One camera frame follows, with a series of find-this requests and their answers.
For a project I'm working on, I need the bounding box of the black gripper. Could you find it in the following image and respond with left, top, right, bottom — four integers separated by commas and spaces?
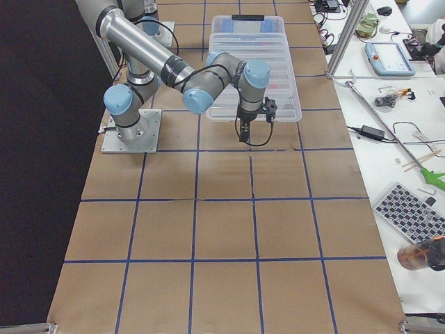
236, 107, 256, 143

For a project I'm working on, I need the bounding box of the clear plastic box lid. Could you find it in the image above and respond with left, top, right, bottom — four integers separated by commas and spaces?
209, 33, 302, 122

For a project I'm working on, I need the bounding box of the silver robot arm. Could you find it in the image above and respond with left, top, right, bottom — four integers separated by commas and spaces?
76, 1, 277, 145
118, 0, 159, 22

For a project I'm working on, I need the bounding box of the clear plastic storage box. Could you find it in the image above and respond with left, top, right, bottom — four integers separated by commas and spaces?
211, 15, 285, 35

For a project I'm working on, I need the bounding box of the black power adapter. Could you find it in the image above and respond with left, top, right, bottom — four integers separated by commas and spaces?
361, 125, 385, 141

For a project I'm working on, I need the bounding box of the robot teach pendant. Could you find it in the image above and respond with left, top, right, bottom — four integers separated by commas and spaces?
365, 42, 416, 77

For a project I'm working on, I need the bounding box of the green lidded jar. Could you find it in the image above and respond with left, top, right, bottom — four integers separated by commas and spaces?
355, 12, 379, 39

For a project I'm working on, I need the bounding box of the checkered calibration board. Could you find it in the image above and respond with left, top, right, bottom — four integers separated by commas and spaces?
373, 183, 444, 244

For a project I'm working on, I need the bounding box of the long metal reacher grabber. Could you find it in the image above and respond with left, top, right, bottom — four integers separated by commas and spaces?
345, 80, 444, 191

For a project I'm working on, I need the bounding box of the amber glass jar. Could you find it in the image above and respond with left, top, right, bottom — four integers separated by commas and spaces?
397, 236, 444, 271

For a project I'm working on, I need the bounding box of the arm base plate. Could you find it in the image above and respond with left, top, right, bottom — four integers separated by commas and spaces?
152, 21, 175, 48
102, 109, 163, 154

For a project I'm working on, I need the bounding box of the black box latch handle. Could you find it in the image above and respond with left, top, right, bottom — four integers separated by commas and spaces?
231, 15, 265, 22

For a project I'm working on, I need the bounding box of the aluminium frame post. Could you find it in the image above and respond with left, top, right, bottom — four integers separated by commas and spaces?
325, 0, 369, 79

